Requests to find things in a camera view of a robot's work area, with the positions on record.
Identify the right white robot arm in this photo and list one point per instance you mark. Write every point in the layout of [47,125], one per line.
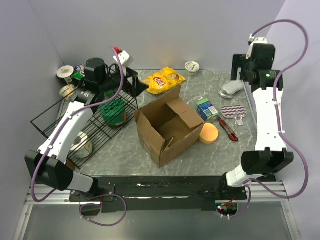
[270,154]

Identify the small clear plastic packet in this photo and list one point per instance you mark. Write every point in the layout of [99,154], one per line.
[239,122]

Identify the green blue sponge pack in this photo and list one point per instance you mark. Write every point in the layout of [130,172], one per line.
[206,110]

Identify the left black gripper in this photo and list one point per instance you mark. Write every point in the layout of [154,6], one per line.
[136,87]

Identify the white yogurt cup upright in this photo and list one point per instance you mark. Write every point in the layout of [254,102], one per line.
[66,72]

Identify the white tape roll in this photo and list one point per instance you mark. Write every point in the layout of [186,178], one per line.
[82,146]

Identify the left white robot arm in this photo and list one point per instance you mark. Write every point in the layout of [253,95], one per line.
[99,86]

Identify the purple wavy patterned pad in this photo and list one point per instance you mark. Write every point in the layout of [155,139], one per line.
[232,111]

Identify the green white chips bag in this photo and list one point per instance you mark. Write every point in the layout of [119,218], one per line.
[79,74]

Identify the aluminium rail frame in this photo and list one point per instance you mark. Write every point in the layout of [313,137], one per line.
[55,198]

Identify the white yogurt cup lying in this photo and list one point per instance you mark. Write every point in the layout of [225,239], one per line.
[67,91]

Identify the green lidded jar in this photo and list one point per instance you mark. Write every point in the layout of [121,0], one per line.
[114,113]

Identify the brown cardboard express box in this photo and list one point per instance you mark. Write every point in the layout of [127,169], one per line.
[167,126]

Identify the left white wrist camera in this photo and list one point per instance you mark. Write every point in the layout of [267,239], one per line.
[125,58]

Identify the blue white small packet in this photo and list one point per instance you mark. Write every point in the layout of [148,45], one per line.
[79,68]

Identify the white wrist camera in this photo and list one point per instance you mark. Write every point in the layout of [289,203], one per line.
[125,58]
[252,40]

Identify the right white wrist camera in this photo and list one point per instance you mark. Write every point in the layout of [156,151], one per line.
[252,40]

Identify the round yellow sponge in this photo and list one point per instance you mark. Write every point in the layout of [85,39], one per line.
[208,134]

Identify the yellow Lays chips bag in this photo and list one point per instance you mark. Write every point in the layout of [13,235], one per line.
[163,80]

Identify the white yogurt cup rear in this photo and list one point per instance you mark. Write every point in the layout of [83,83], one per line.
[192,67]

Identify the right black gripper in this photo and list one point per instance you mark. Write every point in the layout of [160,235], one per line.
[238,61]

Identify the red black utility knife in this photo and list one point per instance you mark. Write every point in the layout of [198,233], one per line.
[231,134]

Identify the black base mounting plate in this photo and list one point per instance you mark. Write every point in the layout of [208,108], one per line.
[150,193]

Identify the black wire rack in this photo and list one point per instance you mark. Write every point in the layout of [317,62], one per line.
[98,130]

